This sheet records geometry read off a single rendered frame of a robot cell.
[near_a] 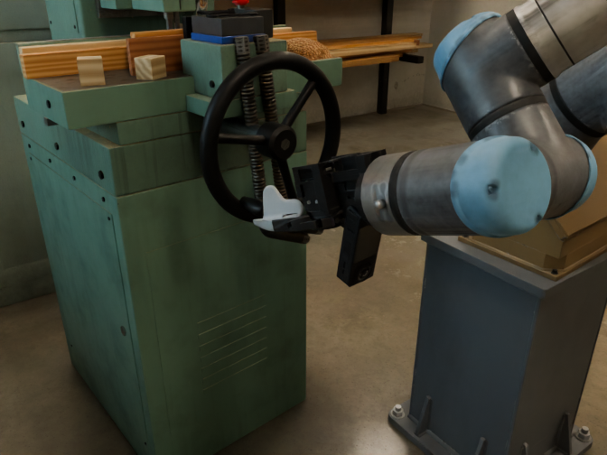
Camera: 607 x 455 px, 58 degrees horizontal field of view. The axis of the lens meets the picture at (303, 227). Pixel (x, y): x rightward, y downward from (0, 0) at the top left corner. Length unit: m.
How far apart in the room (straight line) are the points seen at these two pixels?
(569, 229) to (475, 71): 0.51
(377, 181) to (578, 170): 0.21
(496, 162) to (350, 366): 1.26
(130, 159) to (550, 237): 0.76
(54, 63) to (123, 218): 0.30
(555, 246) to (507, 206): 0.60
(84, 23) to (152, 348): 0.69
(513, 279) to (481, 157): 0.63
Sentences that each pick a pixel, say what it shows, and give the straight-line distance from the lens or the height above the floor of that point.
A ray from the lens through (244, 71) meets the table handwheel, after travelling 0.86.
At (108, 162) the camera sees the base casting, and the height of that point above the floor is 0.77.
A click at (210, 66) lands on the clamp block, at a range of 0.98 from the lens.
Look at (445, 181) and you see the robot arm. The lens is 0.52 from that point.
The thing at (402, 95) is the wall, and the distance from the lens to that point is 4.92.
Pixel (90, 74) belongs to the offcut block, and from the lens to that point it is 0.98.
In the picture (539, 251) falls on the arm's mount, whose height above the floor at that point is 0.59.
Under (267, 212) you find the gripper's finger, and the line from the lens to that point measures 0.72.
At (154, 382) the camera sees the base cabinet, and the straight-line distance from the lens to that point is 1.23.
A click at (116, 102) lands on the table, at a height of 0.87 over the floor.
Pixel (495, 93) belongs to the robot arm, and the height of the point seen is 0.95.
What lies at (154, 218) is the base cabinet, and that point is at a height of 0.65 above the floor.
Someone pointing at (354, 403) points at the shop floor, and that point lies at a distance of 1.58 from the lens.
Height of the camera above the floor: 1.07
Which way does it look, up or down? 25 degrees down
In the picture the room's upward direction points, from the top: straight up
